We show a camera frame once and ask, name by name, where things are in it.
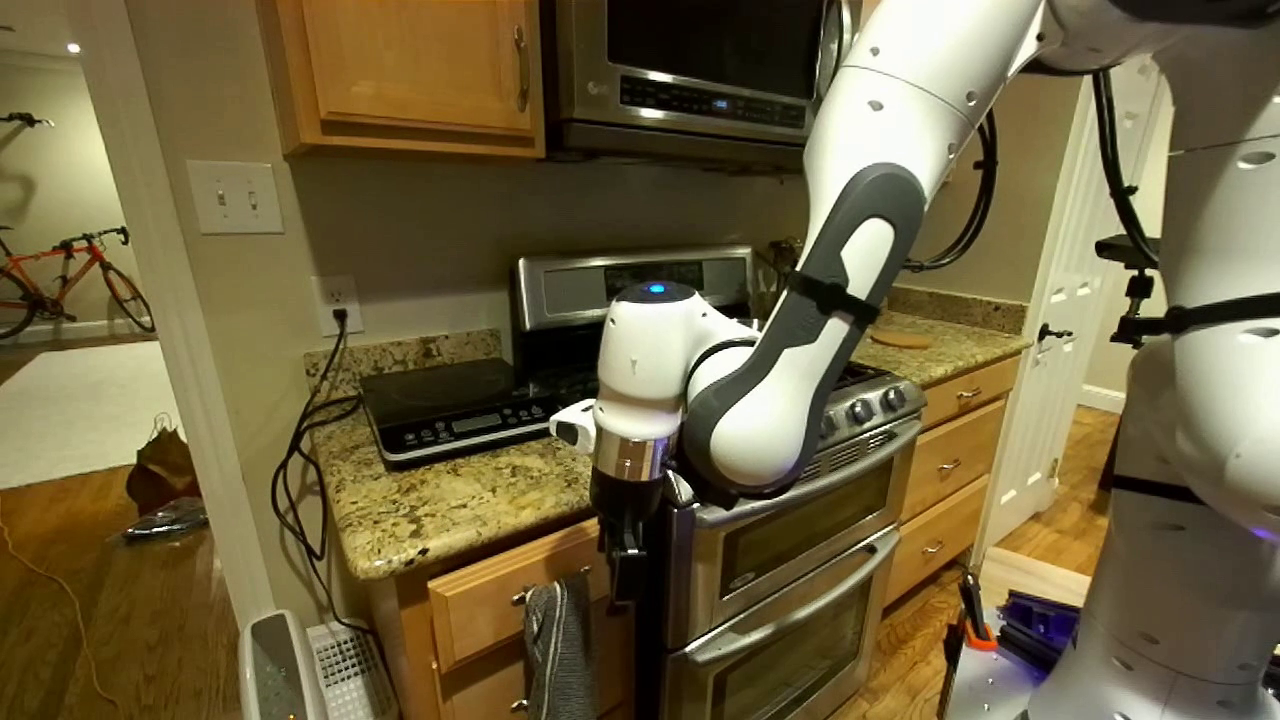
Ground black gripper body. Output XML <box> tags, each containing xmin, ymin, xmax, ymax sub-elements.
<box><xmin>589</xmin><ymin>470</ymin><xmax>678</xmax><ymax>572</ymax></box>

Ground wooden knife drawer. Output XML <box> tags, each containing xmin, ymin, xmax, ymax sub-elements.
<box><xmin>420</xmin><ymin>516</ymin><xmax>633</xmax><ymax>674</ymax></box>

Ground robot base platform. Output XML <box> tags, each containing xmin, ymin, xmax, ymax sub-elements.
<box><xmin>938</xmin><ymin>586</ymin><xmax>1094</xmax><ymax>720</ymax></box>

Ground stainless steel gas stove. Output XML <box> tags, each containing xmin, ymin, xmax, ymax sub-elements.
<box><xmin>514</xmin><ymin>239</ymin><xmax>927</xmax><ymax>720</ymax></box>

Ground wooden cabinet drawer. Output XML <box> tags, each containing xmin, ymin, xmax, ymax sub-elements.
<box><xmin>431</xmin><ymin>623</ymin><xmax>638</xmax><ymax>720</ymax></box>

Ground deep wooden drawer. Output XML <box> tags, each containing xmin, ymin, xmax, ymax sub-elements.
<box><xmin>880</xmin><ymin>472</ymin><xmax>991</xmax><ymax>614</ymax></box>
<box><xmin>900</xmin><ymin>398</ymin><xmax>1013</xmax><ymax>524</ymax></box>

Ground shallow wooden drawer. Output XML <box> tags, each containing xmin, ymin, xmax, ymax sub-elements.
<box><xmin>918</xmin><ymin>353</ymin><xmax>1023</xmax><ymax>432</ymax></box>

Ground grey striped towel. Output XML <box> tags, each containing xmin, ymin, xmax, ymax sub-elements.
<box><xmin>519</xmin><ymin>576</ymin><xmax>601</xmax><ymax>720</ymax></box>

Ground black induction cooktop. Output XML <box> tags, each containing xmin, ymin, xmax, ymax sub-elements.
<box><xmin>357</xmin><ymin>353</ymin><xmax>601</xmax><ymax>472</ymax></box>

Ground dark utensil holder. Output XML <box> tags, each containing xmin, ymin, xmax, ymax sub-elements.
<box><xmin>753</xmin><ymin>238</ymin><xmax>809</xmax><ymax>321</ymax></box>

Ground white ribbed panel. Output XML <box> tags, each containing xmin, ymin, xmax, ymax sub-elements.
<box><xmin>306</xmin><ymin>618</ymin><xmax>398</xmax><ymax>720</ymax></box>

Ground wooden trivet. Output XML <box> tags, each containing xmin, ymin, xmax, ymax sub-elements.
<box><xmin>872</xmin><ymin>328</ymin><xmax>940</xmax><ymax>357</ymax></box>

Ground white door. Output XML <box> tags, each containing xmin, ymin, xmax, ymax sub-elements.
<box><xmin>968</xmin><ymin>53</ymin><xmax>1176</xmax><ymax>572</ymax></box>

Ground dark shoe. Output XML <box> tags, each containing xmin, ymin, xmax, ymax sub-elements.
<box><xmin>120</xmin><ymin>495</ymin><xmax>212</xmax><ymax>547</ymax></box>

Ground stainless steel microwave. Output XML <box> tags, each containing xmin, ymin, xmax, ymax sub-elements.
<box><xmin>542</xmin><ymin>0</ymin><xmax>872</xmax><ymax>174</ymax></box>

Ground shoes on floor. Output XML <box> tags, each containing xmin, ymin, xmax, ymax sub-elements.
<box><xmin>126</xmin><ymin>424</ymin><xmax>204</xmax><ymax>516</ymax></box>

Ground white rug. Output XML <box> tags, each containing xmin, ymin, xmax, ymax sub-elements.
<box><xmin>0</xmin><ymin>338</ymin><xmax>186</xmax><ymax>495</ymax></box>

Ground red bicycle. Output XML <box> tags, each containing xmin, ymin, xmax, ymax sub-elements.
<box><xmin>0</xmin><ymin>221</ymin><xmax>160</xmax><ymax>344</ymax></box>

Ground black power cord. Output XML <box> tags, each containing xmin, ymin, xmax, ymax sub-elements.
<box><xmin>270</xmin><ymin>307</ymin><xmax>385</xmax><ymax>635</ymax></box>

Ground white wall outlet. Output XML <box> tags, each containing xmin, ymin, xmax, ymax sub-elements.
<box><xmin>315</xmin><ymin>273</ymin><xmax>367</xmax><ymax>341</ymax></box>

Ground wooden wall cabinet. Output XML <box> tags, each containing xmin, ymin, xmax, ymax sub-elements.
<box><xmin>255</xmin><ymin>0</ymin><xmax>551</xmax><ymax>166</ymax></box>

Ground white switch plate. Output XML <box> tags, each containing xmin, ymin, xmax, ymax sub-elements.
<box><xmin>186</xmin><ymin>156</ymin><xmax>288</xmax><ymax>239</ymax></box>

